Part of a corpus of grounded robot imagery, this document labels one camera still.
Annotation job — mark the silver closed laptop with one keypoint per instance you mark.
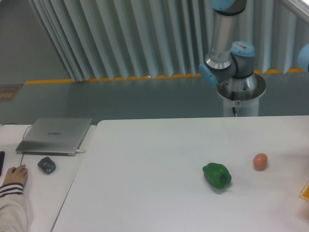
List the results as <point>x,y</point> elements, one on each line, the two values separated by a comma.
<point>55,136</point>

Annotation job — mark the small dark grey tray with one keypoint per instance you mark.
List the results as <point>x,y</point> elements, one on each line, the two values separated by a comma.
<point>47,165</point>

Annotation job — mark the green bell pepper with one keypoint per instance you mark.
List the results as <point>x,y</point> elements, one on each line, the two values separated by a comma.
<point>217,175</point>

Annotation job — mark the person's hand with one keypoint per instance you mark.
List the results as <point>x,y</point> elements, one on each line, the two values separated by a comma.
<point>16,175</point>

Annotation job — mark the white striped sleeve forearm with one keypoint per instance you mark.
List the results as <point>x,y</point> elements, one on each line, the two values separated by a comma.
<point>13,210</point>

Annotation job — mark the brown egg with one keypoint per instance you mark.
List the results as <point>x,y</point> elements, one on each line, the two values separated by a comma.
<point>260,161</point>

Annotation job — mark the black phone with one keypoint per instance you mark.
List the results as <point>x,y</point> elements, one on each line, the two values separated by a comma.
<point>2,157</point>

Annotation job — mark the white laptop plug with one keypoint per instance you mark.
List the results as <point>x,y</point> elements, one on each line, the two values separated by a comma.
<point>80,151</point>

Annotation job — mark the white folding partition screen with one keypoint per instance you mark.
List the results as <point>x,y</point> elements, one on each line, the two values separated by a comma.
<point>125,38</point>

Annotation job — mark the yellow container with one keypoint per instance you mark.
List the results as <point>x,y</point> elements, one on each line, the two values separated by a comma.
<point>304,194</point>

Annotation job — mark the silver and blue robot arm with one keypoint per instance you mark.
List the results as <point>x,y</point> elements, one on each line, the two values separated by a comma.
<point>224,43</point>

